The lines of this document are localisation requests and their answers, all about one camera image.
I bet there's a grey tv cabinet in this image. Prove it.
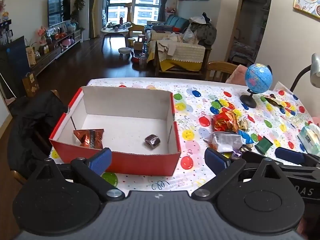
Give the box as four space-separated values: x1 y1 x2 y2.
29 29 83 73

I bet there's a black jacket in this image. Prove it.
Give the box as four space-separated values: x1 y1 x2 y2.
7 90 68 178

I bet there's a red cardboard box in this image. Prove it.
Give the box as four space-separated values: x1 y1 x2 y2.
49 86 182 177

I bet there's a grey desk lamp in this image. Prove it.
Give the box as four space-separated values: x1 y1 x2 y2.
290 53 320 93

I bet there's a dark wrapped chocolate candy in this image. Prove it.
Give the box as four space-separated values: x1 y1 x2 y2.
144 134 161 149

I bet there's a yellow wooden child chair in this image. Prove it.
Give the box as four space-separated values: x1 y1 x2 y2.
124 2 146 38

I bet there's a green potted plant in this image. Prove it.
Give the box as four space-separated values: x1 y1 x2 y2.
71 0 86 22

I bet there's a tissue pack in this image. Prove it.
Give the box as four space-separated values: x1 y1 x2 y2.
297 123 320 157

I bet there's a red gold snack packet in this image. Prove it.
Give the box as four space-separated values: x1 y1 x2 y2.
212 110 240 133

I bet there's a grey curtain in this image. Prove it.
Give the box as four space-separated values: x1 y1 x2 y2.
158 0 174 22

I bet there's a pink cushion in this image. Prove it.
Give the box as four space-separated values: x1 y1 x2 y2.
225 64 248 84

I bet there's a gold candy wrapper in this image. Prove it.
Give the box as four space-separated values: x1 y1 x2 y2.
237 117 250 132

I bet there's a small round stool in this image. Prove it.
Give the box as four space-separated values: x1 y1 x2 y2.
118 47 133 59

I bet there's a blue desk globe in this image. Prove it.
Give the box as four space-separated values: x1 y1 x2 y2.
240 63 273 108

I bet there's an orange brown snack packet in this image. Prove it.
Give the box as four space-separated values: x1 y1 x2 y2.
73 129 105 150

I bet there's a balloon print tablecloth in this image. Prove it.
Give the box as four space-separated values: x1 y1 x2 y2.
49 77 320 196

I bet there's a green snack packet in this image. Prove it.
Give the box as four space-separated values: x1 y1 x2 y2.
254 136 274 154

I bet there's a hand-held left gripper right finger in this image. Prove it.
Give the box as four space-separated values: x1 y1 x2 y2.
191 147 289 198

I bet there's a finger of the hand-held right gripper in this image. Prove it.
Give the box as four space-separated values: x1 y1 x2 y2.
275 147 320 167
241 151 320 175

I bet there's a brown paper bag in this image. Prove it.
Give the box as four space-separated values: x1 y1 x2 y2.
22 72 40 97

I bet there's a purple candy wrapper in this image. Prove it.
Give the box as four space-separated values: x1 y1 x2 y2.
231 147 251 159

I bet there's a dark snack packet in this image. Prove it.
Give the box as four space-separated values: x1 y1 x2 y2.
264 95 288 109

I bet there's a silver snack packet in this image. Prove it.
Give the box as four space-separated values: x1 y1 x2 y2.
203 131 243 153

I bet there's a television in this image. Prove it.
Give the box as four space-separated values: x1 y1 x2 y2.
48 0 71 28

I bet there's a blue snack packet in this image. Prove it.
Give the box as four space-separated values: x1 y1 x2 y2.
239 129 255 144

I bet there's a round coffee table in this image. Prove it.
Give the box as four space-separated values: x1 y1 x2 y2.
100 24 132 51

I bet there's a white standing air conditioner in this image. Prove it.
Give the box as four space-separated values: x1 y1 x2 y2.
79 0 91 41

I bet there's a yellow curtain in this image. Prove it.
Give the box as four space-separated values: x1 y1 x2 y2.
89 0 101 38

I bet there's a black cabinet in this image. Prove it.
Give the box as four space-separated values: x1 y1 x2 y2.
0 36 31 98

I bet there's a pile of clothes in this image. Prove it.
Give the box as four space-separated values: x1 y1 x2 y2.
184 12 217 46

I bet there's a sofa with cream cover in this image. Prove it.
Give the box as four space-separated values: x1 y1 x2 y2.
146 14 213 77

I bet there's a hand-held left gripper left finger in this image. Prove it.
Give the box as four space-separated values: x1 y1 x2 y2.
27 147 125 202

